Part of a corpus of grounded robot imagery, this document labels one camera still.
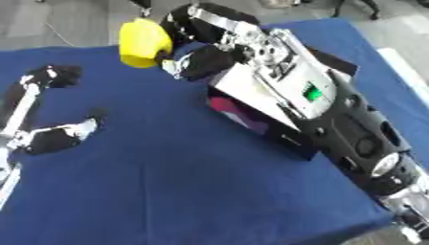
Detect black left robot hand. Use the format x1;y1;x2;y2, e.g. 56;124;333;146
0;64;109;157

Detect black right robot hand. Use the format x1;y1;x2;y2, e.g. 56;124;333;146
157;2;263;81

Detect yellow block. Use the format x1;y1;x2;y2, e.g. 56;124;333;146
117;17;176;69

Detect black box with white inside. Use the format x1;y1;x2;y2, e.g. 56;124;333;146
206;46;361;162

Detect pink toy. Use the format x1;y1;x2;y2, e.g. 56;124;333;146
209;97;248;121

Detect purple toy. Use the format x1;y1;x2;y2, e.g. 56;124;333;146
239;111;272;136

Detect black chair legs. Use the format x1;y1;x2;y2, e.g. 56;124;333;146
329;0;382;21

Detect white floor cable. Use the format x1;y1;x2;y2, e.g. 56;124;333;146
41;21;78;48

